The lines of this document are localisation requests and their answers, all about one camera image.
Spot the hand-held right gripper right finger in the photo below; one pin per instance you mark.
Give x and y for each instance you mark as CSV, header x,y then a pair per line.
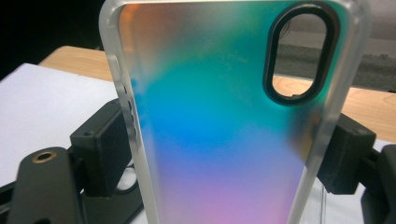
x,y
345,155

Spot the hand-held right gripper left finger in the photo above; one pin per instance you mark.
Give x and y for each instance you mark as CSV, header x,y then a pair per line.
x,y
102,149

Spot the iridescent phone case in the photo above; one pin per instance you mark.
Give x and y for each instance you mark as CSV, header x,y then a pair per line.
x,y
224,124

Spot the wooden table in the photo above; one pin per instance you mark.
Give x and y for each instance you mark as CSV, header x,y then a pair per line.
x,y
367,115

